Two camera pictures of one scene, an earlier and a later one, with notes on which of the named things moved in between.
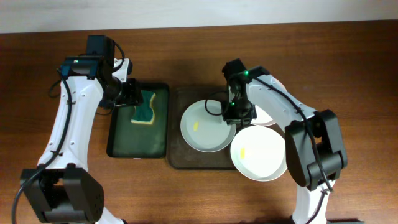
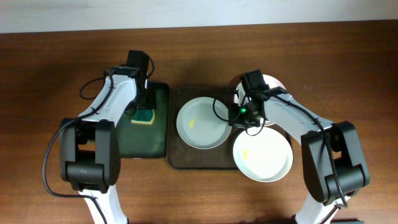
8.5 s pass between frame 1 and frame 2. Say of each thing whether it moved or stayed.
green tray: stayed
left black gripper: moved
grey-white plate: moved
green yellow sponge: stayed
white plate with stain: stayed
